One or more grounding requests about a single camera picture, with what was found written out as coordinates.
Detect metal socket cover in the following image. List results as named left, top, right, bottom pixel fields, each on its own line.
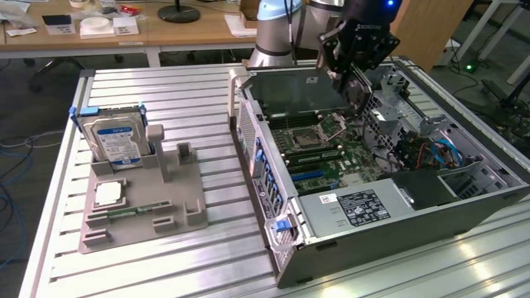
left=315, top=112, right=350, bottom=139

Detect wooden cabinet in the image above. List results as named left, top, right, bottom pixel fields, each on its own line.
left=389, top=0, right=475, bottom=71

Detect white box holding tape roll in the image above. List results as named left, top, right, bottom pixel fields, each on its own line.
left=79, top=17, right=116, bottom=40

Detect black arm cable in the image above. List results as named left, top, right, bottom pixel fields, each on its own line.
left=285, top=0, right=301, bottom=65

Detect green RAM stick bare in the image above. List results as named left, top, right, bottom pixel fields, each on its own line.
left=92, top=203, right=171, bottom=220

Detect grey power supply with label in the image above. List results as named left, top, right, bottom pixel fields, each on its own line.
left=295, top=178, right=418, bottom=246

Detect white paper stack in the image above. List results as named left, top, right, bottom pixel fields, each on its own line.
left=223, top=14, right=259, bottom=38

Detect metal drive cage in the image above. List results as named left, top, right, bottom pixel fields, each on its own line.
left=362, top=88, right=450, bottom=147

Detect hard disk with blue carrier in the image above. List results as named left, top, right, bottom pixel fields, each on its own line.
left=68, top=101, right=156, bottom=171

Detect white floor box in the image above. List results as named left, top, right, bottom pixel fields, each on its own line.
left=442, top=38, right=463, bottom=68

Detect blue wire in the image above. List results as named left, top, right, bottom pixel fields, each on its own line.
left=429, top=138, right=463, bottom=170

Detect graphics card with fan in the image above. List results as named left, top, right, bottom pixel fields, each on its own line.
left=330, top=63, right=377, bottom=116

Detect open grey PC case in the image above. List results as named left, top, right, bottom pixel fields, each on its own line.
left=227, top=55, right=530, bottom=289

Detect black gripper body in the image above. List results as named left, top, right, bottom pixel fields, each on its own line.
left=337, top=0, right=401, bottom=68

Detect black round lamp base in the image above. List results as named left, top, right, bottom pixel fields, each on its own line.
left=156, top=0, right=202, bottom=24

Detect CPU socket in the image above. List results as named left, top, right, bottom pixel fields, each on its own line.
left=289, top=129, right=322, bottom=151

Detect silver CPU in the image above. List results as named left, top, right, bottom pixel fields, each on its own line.
left=94, top=182, right=126, bottom=207

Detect white paper label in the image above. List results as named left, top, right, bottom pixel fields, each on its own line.
left=6, top=27, right=39, bottom=37

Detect wooden desk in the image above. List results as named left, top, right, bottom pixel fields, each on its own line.
left=0, top=0, right=374, bottom=68

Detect white table frame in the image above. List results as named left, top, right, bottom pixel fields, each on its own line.
left=450, top=0, right=530, bottom=85

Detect small white labelled box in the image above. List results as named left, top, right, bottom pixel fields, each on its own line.
left=112, top=16, right=140, bottom=37

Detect black chair base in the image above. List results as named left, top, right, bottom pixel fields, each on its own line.
left=479, top=79, right=530, bottom=131

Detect red wire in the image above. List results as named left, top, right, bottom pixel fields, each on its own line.
left=415, top=141, right=430, bottom=170

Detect grey parts rack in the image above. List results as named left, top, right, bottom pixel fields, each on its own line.
left=78, top=124, right=211, bottom=255

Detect brown cardboard box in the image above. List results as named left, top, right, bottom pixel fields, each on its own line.
left=239, top=0, right=260, bottom=22

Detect black RAM slots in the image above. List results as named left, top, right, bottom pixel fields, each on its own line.
left=265, top=111, right=319, bottom=124

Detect clear plastic bag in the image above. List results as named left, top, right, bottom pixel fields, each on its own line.
left=0, top=0, right=39, bottom=28

